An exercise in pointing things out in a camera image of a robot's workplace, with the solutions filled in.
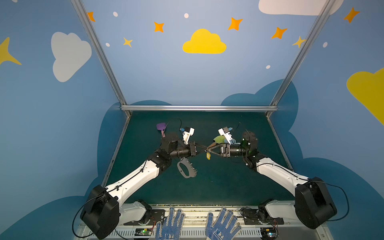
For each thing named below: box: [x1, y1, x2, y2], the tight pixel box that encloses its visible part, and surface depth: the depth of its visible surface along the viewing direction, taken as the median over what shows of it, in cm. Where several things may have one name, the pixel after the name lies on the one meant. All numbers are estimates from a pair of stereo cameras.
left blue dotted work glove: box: [155, 206, 186, 240], surface depth 73 cm
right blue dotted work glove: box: [205, 207, 242, 240], surface depth 73 cm
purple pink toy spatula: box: [156, 122, 166, 138], surface depth 113 cm
